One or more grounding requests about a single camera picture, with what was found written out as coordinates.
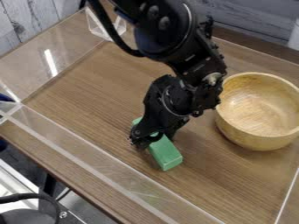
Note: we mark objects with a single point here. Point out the clear acrylic corner bracket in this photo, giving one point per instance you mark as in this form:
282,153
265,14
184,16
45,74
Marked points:
97,27

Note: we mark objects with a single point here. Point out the green rectangular block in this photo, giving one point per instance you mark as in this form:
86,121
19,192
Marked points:
165,153

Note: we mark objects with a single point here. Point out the blue object at left edge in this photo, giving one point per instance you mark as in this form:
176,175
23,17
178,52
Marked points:
6,98

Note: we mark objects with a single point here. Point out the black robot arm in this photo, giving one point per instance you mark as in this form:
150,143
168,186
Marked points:
173,35

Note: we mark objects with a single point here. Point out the light wooden bowl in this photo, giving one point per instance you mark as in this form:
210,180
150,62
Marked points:
258,114

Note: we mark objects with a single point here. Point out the clear acrylic front wall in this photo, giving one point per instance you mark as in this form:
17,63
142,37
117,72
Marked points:
73,129

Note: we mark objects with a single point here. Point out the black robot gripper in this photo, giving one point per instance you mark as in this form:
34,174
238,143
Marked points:
160,121

